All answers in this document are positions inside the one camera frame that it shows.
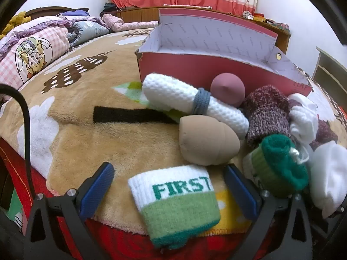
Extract wooden cabinet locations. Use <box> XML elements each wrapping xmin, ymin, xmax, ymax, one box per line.
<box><xmin>116</xmin><ymin>5</ymin><xmax>292</xmax><ymax>55</ymax></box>

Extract purple cloth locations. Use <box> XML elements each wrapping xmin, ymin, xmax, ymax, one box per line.
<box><xmin>56</xmin><ymin>9</ymin><xmax>90</xmax><ymax>21</ymax></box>

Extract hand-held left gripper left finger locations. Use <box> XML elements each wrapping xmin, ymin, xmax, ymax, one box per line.
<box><xmin>26</xmin><ymin>162</ymin><xmax>116</xmax><ymax>260</ymax></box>

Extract red bed sheet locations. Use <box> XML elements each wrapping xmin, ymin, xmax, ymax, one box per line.
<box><xmin>0</xmin><ymin>137</ymin><xmax>272</xmax><ymax>260</ymax></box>

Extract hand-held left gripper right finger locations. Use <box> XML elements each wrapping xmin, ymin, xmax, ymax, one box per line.
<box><xmin>223</xmin><ymin>164</ymin><xmax>323</xmax><ymax>260</ymax></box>

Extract yellow cloth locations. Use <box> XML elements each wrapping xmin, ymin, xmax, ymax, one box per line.
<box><xmin>0</xmin><ymin>11</ymin><xmax>31</xmax><ymax>40</ymax></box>

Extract red cardboard box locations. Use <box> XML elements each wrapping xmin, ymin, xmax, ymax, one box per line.
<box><xmin>135</xmin><ymin>8</ymin><xmax>313</xmax><ymax>95</ymax></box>

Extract green printed bag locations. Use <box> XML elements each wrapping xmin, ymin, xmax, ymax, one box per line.
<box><xmin>5</xmin><ymin>187</ymin><xmax>28</xmax><ymax>233</ymax></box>

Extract wooden shelf unit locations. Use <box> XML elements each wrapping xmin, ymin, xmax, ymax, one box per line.
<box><xmin>312</xmin><ymin>47</ymin><xmax>347</xmax><ymax>106</ymax></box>

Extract dark wooden headboard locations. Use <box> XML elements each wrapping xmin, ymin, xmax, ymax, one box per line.
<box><xmin>24</xmin><ymin>6</ymin><xmax>90</xmax><ymax>19</ymax></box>

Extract white waffle towel grey band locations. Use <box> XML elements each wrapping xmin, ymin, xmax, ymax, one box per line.
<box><xmin>142</xmin><ymin>73</ymin><xmax>250</xmax><ymax>138</ymax></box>

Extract pink folded quilt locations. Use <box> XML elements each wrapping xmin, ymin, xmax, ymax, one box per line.
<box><xmin>101</xmin><ymin>13</ymin><xmax>159</xmax><ymax>32</ymax></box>

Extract tan sock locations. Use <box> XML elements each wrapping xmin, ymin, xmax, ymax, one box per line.
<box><xmin>179</xmin><ymin>114</ymin><xmax>241</xmax><ymax>166</ymax></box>

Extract pink sock ball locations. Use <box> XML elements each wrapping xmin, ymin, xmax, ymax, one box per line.
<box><xmin>211</xmin><ymin>73</ymin><xmax>246</xmax><ymax>107</ymax></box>

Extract black cable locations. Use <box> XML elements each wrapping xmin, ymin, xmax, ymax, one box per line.
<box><xmin>0</xmin><ymin>84</ymin><xmax>37</xmax><ymax>198</ymax></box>

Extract grey blue quilt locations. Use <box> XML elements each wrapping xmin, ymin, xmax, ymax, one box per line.
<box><xmin>66</xmin><ymin>19</ymin><xmax>110</xmax><ymax>46</ymax></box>

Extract pink checked cartoon pillow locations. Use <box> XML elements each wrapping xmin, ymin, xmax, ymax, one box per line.
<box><xmin>0</xmin><ymin>16</ymin><xmax>71</xmax><ymax>90</ymax></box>

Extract dark green wristband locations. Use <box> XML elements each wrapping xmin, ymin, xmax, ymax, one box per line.
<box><xmin>242</xmin><ymin>135</ymin><xmax>309</xmax><ymax>198</ymax></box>

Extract brown printed fleece blanket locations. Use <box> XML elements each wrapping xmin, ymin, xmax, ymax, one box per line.
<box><xmin>0</xmin><ymin>27</ymin><xmax>347</xmax><ymax>236</ymax></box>

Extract white cloth socks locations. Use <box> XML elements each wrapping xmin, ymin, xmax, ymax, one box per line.
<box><xmin>306</xmin><ymin>141</ymin><xmax>347</xmax><ymax>218</ymax></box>

